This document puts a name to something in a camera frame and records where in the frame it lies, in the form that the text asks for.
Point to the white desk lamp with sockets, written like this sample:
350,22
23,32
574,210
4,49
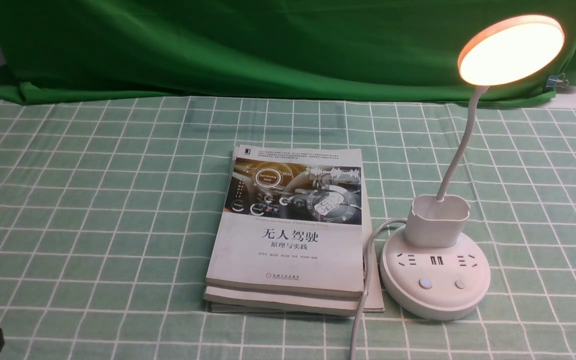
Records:
429,266

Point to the top white self-driving book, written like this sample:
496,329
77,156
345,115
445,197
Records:
288,250

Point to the bottom white book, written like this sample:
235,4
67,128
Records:
288,304

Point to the green backdrop cloth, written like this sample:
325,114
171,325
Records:
355,50

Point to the blue binder clip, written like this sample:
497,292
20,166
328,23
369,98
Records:
556,81

